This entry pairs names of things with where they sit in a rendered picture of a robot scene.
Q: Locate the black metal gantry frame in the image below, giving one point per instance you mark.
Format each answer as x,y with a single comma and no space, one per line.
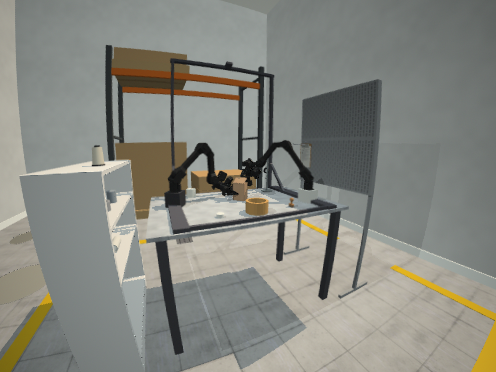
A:
216,66

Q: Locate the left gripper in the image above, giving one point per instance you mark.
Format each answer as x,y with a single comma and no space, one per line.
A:
248,172

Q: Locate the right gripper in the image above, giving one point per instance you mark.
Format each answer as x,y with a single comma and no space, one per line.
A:
229,190

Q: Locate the brown cardboard box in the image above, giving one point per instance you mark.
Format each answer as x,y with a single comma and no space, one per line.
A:
241,187

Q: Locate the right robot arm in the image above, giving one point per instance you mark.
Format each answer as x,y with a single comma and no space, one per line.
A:
212,178

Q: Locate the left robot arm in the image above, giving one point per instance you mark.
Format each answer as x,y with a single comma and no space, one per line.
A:
288,147

